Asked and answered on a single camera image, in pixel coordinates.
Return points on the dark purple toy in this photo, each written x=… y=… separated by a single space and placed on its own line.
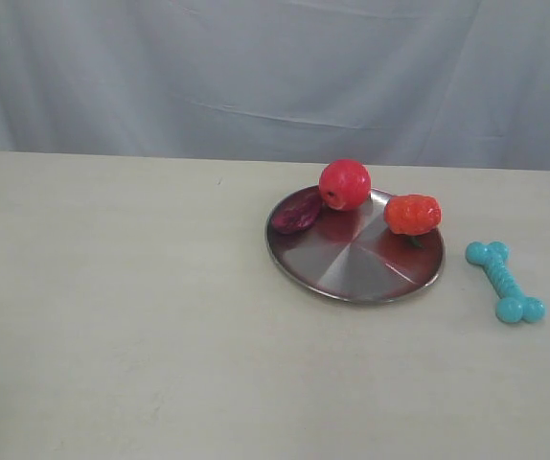
x=297 y=215

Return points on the teal rubber toy bone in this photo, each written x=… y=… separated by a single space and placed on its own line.
x=513 y=304

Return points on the round stainless steel plate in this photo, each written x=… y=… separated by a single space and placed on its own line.
x=353 y=256

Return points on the red toy apple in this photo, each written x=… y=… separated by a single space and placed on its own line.
x=344 y=184

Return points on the orange toy strawberry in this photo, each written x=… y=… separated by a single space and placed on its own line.
x=412 y=216

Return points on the pale blue backdrop cloth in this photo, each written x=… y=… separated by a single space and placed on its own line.
x=429 y=83

